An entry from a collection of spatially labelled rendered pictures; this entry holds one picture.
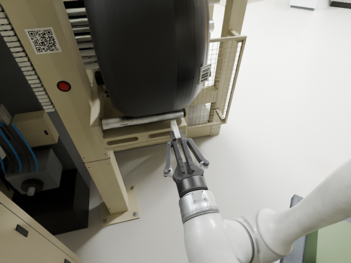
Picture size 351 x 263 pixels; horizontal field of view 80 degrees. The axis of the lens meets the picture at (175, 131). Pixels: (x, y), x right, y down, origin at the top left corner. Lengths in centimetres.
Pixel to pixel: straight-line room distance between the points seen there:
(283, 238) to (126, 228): 121
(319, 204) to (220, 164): 150
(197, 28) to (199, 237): 48
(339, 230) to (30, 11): 116
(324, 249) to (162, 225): 100
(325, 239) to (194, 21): 78
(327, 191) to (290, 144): 187
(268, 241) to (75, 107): 77
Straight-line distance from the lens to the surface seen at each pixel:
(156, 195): 168
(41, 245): 112
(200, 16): 59
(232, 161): 191
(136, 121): 86
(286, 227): 53
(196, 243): 48
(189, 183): 52
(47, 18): 77
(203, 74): 64
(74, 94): 88
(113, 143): 92
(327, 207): 39
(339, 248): 92
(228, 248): 49
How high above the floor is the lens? 148
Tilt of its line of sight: 45 degrees down
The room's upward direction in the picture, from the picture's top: straight up
